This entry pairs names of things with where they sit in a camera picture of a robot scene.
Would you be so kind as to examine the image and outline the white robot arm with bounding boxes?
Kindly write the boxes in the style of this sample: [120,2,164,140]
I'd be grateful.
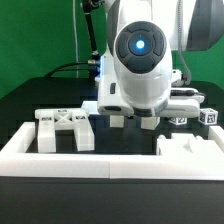
[97,0,224,118]

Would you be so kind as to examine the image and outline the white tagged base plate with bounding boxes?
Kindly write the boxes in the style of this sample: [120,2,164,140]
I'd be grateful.
[81,101,98,115]

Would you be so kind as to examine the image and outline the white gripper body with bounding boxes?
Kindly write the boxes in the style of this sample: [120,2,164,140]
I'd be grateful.
[163,69,205,118]

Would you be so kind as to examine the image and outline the white chair back part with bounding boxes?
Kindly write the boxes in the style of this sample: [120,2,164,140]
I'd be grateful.
[35,108,95,153]

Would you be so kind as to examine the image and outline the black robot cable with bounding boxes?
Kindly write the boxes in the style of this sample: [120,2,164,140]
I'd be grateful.
[44,61,100,79]

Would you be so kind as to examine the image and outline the white U-shaped fence frame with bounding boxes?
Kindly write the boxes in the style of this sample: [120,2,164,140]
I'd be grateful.
[0,122,224,180]

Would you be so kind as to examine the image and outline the thin white cable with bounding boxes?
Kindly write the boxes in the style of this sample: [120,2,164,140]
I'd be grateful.
[72,0,80,79]

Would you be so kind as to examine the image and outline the white tagged cube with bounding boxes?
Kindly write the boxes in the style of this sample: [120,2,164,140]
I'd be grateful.
[198,108,218,125]
[169,117,187,126]

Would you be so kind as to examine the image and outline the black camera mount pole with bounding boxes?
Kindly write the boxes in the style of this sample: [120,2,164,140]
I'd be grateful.
[81,0,100,60]

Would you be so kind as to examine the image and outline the right white tagged cube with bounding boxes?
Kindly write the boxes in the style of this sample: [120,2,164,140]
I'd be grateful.
[198,108,218,125]

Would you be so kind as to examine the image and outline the left white tagged cube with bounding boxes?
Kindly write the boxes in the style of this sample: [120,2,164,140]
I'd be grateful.
[169,117,187,126]

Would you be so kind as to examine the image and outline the white chair seat part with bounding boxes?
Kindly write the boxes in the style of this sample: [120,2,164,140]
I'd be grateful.
[156,133,223,158]

